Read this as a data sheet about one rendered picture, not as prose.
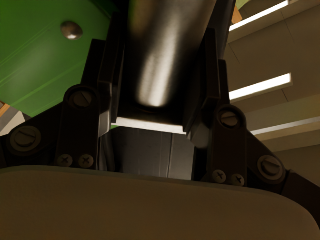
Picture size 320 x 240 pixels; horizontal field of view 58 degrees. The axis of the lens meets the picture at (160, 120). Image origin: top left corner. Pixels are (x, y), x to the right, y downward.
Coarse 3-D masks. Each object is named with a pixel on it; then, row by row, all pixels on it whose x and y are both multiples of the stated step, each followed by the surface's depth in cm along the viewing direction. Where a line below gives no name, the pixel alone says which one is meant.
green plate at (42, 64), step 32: (0, 0) 13; (32, 0) 13; (64, 0) 13; (96, 0) 13; (0, 32) 15; (32, 32) 15; (96, 32) 15; (0, 64) 17; (32, 64) 17; (64, 64) 17; (0, 96) 20; (32, 96) 20
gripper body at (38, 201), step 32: (0, 192) 7; (32, 192) 7; (64, 192) 7; (96, 192) 7; (128, 192) 8; (160, 192) 8; (192, 192) 8; (224, 192) 8; (256, 192) 8; (0, 224) 7; (32, 224) 7; (64, 224) 7; (96, 224) 7; (128, 224) 7; (160, 224) 7; (192, 224) 7; (224, 224) 7; (256, 224) 8; (288, 224) 8
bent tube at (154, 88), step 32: (160, 0) 9; (192, 0) 9; (128, 32) 11; (160, 32) 10; (192, 32) 10; (128, 64) 12; (160, 64) 11; (192, 64) 12; (128, 96) 13; (160, 96) 13; (160, 128) 14
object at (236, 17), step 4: (236, 0) 269; (240, 0) 271; (244, 0) 273; (236, 4) 270; (240, 4) 272; (236, 8) 264; (236, 12) 265; (232, 16) 267; (236, 16) 266; (240, 16) 268; (232, 20) 272; (236, 20) 268
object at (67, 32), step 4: (64, 24) 14; (68, 24) 14; (72, 24) 14; (76, 24) 14; (60, 28) 14; (64, 28) 14; (68, 28) 14; (72, 28) 14; (76, 28) 14; (80, 28) 14; (64, 32) 14; (68, 32) 14; (72, 32) 14; (76, 32) 14; (80, 32) 15; (64, 36) 15; (68, 36) 14; (72, 36) 14; (76, 36) 15; (80, 36) 15
